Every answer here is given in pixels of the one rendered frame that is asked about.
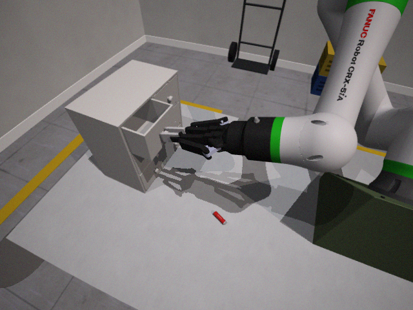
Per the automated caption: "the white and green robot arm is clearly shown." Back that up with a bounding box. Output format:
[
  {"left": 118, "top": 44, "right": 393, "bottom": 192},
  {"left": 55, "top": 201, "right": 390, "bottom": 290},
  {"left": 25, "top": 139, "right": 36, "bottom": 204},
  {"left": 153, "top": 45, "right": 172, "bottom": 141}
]
[{"left": 242, "top": 0, "right": 413, "bottom": 205}]

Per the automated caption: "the small white chest of drawers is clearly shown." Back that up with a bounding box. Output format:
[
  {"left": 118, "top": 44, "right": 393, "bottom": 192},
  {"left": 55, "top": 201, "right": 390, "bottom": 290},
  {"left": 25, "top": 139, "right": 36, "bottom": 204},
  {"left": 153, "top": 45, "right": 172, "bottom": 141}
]
[{"left": 65, "top": 60, "right": 181, "bottom": 193}]

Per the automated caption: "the grey drawer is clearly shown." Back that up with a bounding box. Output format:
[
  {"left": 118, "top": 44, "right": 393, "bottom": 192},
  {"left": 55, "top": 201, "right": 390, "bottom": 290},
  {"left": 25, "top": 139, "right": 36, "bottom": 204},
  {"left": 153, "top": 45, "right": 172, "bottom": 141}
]
[
  {"left": 139, "top": 148, "right": 166, "bottom": 190},
  {"left": 153, "top": 75, "right": 179, "bottom": 105},
  {"left": 120, "top": 98, "right": 176, "bottom": 161},
  {"left": 174, "top": 102, "right": 181, "bottom": 127},
  {"left": 163, "top": 142, "right": 179, "bottom": 161},
  {"left": 131, "top": 154, "right": 150, "bottom": 174}
]

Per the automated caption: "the red cylinder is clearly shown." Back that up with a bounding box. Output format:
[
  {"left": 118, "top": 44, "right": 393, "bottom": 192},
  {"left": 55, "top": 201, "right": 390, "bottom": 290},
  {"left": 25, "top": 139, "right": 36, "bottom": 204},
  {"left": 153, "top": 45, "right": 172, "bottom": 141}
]
[{"left": 214, "top": 211, "right": 226, "bottom": 225}]

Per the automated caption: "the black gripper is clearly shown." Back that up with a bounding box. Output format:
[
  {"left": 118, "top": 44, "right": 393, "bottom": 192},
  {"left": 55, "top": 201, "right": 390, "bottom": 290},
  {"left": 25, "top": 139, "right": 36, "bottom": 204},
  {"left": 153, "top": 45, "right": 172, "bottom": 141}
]
[{"left": 159, "top": 117, "right": 247, "bottom": 160}]

